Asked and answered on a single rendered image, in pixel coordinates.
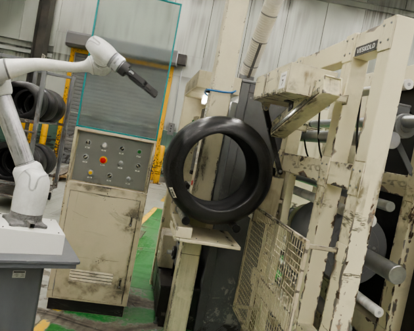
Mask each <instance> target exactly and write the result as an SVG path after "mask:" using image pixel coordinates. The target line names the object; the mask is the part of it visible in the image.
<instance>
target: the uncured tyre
mask: <svg viewBox="0 0 414 331"><path fill-rule="evenodd" d="M216 133H221V134H224V135H227V136H228V137H230V138H232V139H233V140H234V141H235V142H236V143H237V144H238V145H239V146H240V148H241V150H242V152H243V154H244V157H245V161H246V171H245V175H244V179H243V180H242V183H241V185H240V186H239V188H238V189H237V190H236V191H235V192H234V193H232V194H231V195H230V196H228V197H226V198H224V199H221V200H214V201H208V200H202V199H200V198H197V197H196V196H193V195H192V194H191V193H190V192H189V191H188V190H187V188H186V186H185V182H184V178H183V167H184V163H185V159H186V157H187V155H188V153H189V151H190V150H191V149H192V147H193V146H194V145H195V144H196V143H197V142H199V141H200V140H201V139H203V138H205V137H207V136H209V135H213V134H216ZM163 173H164V180H165V184H166V186H167V189H168V192H169V194H170V196H171V197H172V200H173V201H174V202H175V204H176V205H177V207H178V208H179V209H180V210H181V211H182V212H183V213H185V214H186V215H188V216H189V217H191V218H193V219H194V220H197V221H200V222H202V223H206V224H210V225H225V224H230V223H234V222H236V221H239V220H241V219H244V218H245V217H247V216H248V215H250V214H251V213H252V212H254V211H255V210H256V209H257V208H258V207H259V206H260V204H261V203H262V202H263V200H264V199H265V197H266V196H267V194H268V191H269V188H270V186H271V181H272V176H273V164H272V159H271V154H270V151H269V149H268V147H267V145H266V143H265V141H264V139H263V138H262V136H261V135H260V134H259V133H258V132H257V131H256V130H255V129H254V128H253V127H252V126H250V125H248V124H247V123H245V122H244V121H242V120H239V119H237V118H232V117H229V116H210V117H206V118H200V119H198V120H195V121H192V122H191V123H189V124H187V125H186V126H185V127H183V128H182V129H181V130H179V131H178V132H177V134H176V135H175V136H174V137H173V139H172V140H171V142H170V143H169V145H168V148H167V150H166V153H165V156H164V164H163ZM169 187H172V188H173V191H174V192H175V195H176V197H177V198H173V196H172V194H171V192H170V189H169Z"/></svg>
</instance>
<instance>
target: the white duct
mask: <svg viewBox="0 0 414 331"><path fill-rule="evenodd" d="M282 4H283V0H265V1H264V4H263V7H262V9H261V12H260V15H259V18H258V21H257V23H256V27H255V29H254V33H253V35H252V38H251V40H250V44H249V46H248V50H247V52H246V56H245V58H244V60H243V64H242V67H241V70H240V74H242V75H246V76H248V73H249V71H250V67H251V65H252V62H253V60H254V57H255V54H256V51H257V49H258V45H259V43H262V46H261V49H260V52H259V54H258V57H257V59H256V62H255V65H254V67H253V70H252V73H251V75H250V77H255V75H256V72H257V69H258V67H259V64H260V61H261V59H262V56H263V53H264V51H265V47H266V45H267V43H268V40H269V36H270V35H271V32H272V29H273V27H274V24H275V21H276V19H277V17H278V13H279V11H280V8H281V5H282Z"/></svg>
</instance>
